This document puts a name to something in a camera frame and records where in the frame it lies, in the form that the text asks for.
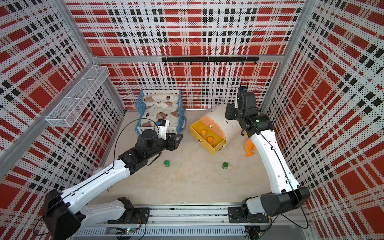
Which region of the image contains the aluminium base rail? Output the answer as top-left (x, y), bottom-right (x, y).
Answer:
top-left (72, 205), bottom-right (317, 240)

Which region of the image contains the orange plush toy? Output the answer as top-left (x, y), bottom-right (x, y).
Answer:
top-left (245, 134), bottom-right (257, 157)

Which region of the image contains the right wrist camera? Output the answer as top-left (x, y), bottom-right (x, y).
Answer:
top-left (238, 86), bottom-right (248, 94)

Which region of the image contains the white wire wall basket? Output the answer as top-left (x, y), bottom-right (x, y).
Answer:
top-left (46, 65), bottom-right (110, 128)

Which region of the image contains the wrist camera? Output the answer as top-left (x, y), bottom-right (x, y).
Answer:
top-left (238, 86), bottom-right (248, 94)
top-left (157, 119), bottom-right (170, 140)

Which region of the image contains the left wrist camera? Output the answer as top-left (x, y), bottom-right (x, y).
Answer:
top-left (157, 119), bottom-right (170, 140)

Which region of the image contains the black hook rail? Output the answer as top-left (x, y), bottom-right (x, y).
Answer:
top-left (162, 56), bottom-right (260, 64)

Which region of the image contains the blue white toy crib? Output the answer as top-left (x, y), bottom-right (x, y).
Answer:
top-left (134, 89), bottom-right (187, 138)

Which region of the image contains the bear print bedding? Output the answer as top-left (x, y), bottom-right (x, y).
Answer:
top-left (140, 93), bottom-right (180, 127)

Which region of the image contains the green paint can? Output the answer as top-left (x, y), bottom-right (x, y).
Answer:
top-left (164, 160), bottom-right (171, 168)
top-left (222, 162), bottom-right (229, 170)

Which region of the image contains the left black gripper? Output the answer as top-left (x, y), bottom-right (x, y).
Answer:
top-left (145, 132), bottom-right (184, 160)

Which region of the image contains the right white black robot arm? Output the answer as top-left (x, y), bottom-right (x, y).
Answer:
top-left (225, 87), bottom-right (311, 222)

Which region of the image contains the round cabinet with coloured drawers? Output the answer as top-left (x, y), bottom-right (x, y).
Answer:
top-left (190, 104), bottom-right (242, 155)

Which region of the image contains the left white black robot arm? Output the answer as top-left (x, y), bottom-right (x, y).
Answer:
top-left (42, 130), bottom-right (184, 240)

